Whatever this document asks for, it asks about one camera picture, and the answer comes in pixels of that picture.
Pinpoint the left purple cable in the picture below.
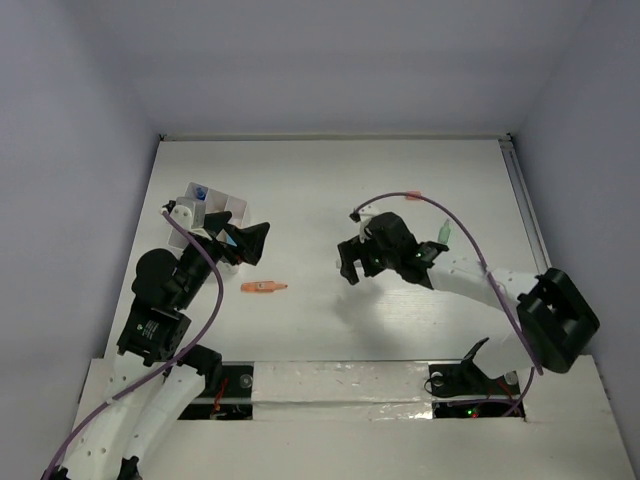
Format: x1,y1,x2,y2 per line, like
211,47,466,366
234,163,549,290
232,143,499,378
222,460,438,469
43,212,225,480

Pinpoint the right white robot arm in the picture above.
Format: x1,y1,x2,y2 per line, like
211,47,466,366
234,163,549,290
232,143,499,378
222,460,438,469
338,212,600,392

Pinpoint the green highlighter pen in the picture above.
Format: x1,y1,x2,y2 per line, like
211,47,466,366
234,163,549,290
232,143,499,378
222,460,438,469
437,219,451,245

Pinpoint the white compartment organizer box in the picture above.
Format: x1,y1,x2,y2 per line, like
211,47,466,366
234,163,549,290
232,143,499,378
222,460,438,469
167,182,249,266

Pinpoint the purple cable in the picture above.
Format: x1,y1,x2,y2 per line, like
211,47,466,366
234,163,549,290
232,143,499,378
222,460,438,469
43,212,225,480
357,192,546,419

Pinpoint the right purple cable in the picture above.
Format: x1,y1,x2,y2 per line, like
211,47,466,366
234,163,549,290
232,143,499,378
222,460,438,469
357,192,546,419

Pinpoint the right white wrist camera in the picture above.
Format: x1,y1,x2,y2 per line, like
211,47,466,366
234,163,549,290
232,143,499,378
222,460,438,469
349,204,380,238

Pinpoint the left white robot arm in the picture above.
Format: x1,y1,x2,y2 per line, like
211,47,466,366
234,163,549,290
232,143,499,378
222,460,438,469
43,204,270,479

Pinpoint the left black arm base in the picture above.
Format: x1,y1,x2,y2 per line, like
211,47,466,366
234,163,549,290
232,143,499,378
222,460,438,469
179,363,254,421

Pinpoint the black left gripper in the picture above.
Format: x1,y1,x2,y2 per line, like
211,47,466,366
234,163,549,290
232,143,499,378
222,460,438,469
175,210,270,307

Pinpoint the orange highlighter cap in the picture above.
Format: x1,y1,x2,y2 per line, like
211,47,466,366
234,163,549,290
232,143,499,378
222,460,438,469
405,191,422,201

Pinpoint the silver taped front board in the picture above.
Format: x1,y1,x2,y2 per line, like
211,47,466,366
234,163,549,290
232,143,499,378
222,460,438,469
251,361,433,422

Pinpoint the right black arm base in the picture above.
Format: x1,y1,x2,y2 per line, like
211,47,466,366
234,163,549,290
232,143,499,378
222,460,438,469
423,338,525,419

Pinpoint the orange highlighter pen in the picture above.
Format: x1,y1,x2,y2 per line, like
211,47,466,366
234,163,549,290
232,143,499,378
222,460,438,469
240,280,288,293

